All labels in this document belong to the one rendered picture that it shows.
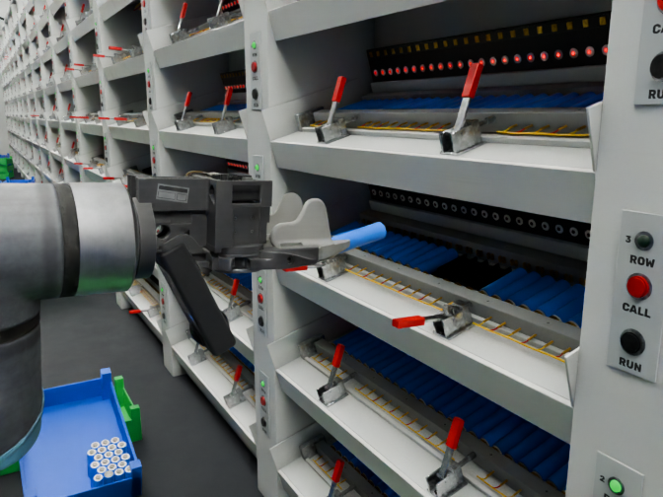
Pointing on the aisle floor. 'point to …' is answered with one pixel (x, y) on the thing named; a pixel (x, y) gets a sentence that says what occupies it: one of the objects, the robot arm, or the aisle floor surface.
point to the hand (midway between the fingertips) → (331, 248)
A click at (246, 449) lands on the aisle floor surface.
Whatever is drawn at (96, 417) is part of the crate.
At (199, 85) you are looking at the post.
